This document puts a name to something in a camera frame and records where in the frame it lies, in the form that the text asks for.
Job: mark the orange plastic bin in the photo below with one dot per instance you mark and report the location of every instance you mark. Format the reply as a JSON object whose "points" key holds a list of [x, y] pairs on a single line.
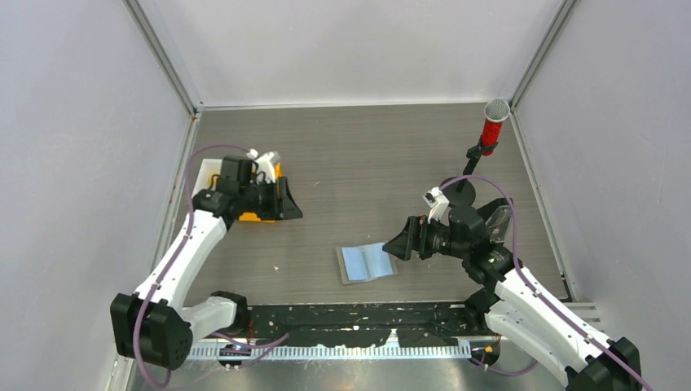
{"points": [[252, 217]]}

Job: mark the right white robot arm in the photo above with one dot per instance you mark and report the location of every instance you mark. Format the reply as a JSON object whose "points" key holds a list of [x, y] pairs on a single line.
{"points": [[513, 304]]}

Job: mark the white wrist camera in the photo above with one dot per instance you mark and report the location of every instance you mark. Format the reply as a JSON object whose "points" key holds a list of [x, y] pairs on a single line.
{"points": [[437, 202], [267, 165]]}

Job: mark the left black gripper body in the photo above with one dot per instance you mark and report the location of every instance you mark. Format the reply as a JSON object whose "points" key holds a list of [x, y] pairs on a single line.
{"points": [[268, 200]]}

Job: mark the red microphone on black stand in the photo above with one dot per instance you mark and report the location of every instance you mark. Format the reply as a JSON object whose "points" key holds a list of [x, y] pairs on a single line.
{"points": [[496, 112]]}

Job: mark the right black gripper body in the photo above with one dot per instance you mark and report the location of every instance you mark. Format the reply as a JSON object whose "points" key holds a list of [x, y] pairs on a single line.
{"points": [[434, 239]]}

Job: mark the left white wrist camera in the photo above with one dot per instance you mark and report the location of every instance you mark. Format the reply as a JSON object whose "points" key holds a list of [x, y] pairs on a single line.
{"points": [[267, 165]]}

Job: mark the black stand with clear plate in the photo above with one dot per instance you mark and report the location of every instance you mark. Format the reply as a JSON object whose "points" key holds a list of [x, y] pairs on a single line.
{"points": [[497, 216]]}

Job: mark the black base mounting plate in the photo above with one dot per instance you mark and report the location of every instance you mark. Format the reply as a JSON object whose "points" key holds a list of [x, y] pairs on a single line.
{"points": [[421, 324]]}

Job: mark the slotted metal rail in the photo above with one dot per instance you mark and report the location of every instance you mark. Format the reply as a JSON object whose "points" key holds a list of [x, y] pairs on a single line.
{"points": [[211, 350]]}

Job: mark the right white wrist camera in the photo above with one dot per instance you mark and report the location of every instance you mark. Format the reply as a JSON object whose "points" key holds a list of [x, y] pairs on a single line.
{"points": [[437, 202]]}

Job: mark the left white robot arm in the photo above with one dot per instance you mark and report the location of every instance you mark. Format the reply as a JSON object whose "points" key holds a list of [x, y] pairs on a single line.
{"points": [[153, 324]]}

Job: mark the white plastic bin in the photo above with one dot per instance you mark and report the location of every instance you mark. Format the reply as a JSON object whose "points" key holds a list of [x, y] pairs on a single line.
{"points": [[207, 175]]}

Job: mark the blue grey card holder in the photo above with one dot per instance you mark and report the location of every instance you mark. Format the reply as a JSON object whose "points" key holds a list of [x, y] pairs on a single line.
{"points": [[361, 264]]}

